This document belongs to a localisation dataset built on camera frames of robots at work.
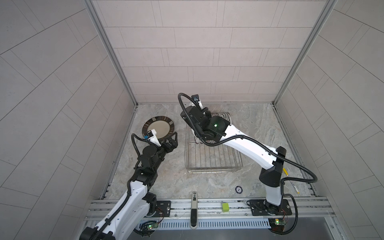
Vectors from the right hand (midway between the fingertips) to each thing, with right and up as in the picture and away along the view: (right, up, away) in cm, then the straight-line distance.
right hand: (196, 113), depth 74 cm
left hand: (-11, -11, +4) cm, 16 cm away
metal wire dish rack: (+2, -26, +13) cm, 29 cm away
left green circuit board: (-19, -50, -10) cm, 54 cm away
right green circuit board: (+37, -52, -6) cm, 64 cm away
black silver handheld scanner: (-1, -46, -10) cm, 47 cm away
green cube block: (+14, -46, -3) cm, 48 cm away
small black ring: (+22, -40, +3) cm, 46 cm away
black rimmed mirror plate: (-23, -9, +28) cm, 38 cm away
